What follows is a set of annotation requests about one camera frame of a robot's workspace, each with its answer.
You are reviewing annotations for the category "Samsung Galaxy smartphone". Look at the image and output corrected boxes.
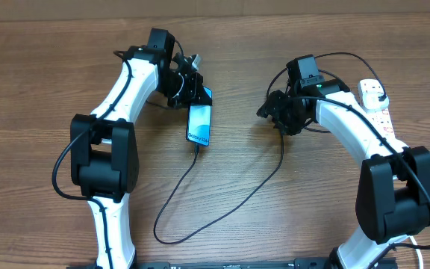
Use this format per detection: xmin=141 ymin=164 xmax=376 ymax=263
xmin=186 ymin=105 xmax=212 ymax=146

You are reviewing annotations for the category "black charging cable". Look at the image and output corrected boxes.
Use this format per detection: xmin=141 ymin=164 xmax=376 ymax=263
xmin=152 ymin=52 xmax=389 ymax=246

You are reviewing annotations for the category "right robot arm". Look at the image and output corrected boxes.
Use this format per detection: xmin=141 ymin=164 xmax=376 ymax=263
xmin=258 ymin=55 xmax=430 ymax=268

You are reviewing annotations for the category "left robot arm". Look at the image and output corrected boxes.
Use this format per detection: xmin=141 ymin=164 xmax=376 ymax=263
xmin=67 ymin=28 xmax=213 ymax=268

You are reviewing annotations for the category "white charger plug adapter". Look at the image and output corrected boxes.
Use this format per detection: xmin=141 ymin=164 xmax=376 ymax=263
xmin=361 ymin=93 xmax=390 ymax=114

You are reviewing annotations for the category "white power strip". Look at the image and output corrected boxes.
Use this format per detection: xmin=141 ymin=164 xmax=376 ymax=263
xmin=357 ymin=78 xmax=397 ymax=145

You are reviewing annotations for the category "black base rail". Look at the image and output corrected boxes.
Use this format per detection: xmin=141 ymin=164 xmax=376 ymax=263
xmin=65 ymin=256 xmax=399 ymax=269

